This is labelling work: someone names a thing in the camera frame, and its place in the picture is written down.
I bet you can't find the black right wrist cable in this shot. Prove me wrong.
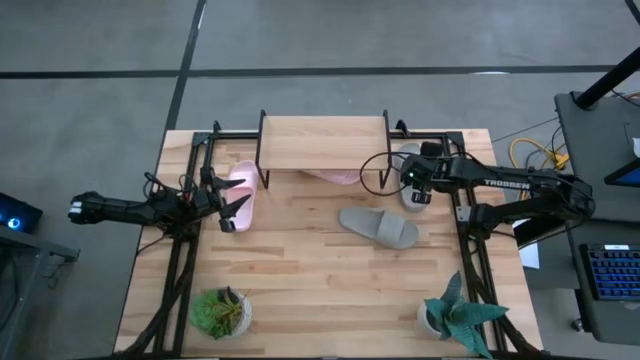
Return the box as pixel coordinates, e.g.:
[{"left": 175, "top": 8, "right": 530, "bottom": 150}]
[{"left": 358, "top": 149, "right": 402, "bottom": 198}]

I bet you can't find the wooden shelf black metal frame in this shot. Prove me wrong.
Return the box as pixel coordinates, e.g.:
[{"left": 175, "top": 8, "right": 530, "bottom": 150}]
[{"left": 254, "top": 108, "right": 394, "bottom": 191}]

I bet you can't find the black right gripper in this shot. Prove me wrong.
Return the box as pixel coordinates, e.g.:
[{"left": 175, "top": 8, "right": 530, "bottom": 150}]
[{"left": 399, "top": 152, "right": 449, "bottom": 206}]

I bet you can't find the teal plant white pot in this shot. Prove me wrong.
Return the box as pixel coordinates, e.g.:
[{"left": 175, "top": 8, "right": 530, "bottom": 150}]
[{"left": 417, "top": 271, "right": 510, "bottom": 360}]

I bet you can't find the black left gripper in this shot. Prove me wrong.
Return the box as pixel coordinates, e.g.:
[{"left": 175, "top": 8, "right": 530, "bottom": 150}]
[{"left": 188, "top": 167, "right": 253, "bottom": 234}]

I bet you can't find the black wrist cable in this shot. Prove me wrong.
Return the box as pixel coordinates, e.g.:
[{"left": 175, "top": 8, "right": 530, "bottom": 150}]
[
  {"left": 358, "top": 149, "right": 402, "bottom": 198},
  {"left": 142, "top": 171, "right": 169, "bottom": 200}
]

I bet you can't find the white paper sheet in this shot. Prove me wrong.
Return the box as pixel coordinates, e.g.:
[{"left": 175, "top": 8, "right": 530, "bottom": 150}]
[{"left": 512, "top": 217, "right": 542, "bottom": 270}]

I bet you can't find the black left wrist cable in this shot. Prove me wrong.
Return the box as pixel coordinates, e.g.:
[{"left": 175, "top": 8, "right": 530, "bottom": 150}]
[{"left": 142, "top": 171, "right": 169, "bottom": 200}]

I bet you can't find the black computer blue light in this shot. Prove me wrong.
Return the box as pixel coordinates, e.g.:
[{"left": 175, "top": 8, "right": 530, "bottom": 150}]
[{"left": 0, "top": 192, "right": 44, "bottom": 235}]

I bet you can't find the blue backlit keyboard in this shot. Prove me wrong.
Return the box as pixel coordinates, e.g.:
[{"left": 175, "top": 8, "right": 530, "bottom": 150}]
[{"left": 579, "top": 243, "right": 640, "bottom": 302}]

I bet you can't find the black aluminium table frame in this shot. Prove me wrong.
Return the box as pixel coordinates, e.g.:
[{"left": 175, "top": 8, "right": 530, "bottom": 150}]
[{"left": 112, "top": 119, "right": 544, "bottom": 359}]

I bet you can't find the dark grey keyboard desk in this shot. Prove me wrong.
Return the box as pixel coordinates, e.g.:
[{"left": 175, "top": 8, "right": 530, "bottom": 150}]
[{"left": 564, "top": 219, "right": 640, "bottom": 347}]

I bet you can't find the grey slide sandal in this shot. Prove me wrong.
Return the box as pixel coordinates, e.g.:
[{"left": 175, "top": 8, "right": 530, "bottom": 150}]
[
  {"left": 394, "top": 142, "right": 434, "bottom": 214},
  {"left": 338, "top": 206, "right": 420, "bottom": 250}
]

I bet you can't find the tablet with blue screen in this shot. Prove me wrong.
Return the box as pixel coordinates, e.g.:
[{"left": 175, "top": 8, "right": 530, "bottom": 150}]
[{"left": 603, "top": 158, "right": 640, "bottom": 189}]

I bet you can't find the dark grey side desk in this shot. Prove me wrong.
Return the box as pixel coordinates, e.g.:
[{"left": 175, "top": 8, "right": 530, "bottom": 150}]
[{"left": 553, "top": 91, "right": 640, "bottom": 224}]

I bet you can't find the green plant white pot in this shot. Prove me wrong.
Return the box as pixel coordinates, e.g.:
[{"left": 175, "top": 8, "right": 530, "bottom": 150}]
[{"left": 188, "top": 285, "right": 254, "bottom": 341}]

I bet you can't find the black pole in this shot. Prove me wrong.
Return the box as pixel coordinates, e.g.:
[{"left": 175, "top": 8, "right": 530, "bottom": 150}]
[{"left": 573, "top": 47, "right": 640, "bottom": 110}]

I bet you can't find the pink slide sandal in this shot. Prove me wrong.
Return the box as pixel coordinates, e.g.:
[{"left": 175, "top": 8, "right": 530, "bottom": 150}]
[
  {"left": 219, "top": 159, "right": 260, "bottom": 234},
  {"left": 302, "top": 168, "right": 362, "bottom": 186}
]

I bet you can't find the yellow cable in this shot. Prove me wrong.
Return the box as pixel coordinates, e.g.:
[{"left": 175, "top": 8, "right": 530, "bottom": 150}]
[{"left": 508, "top": 137, "right": 570, "bottom": 172}]

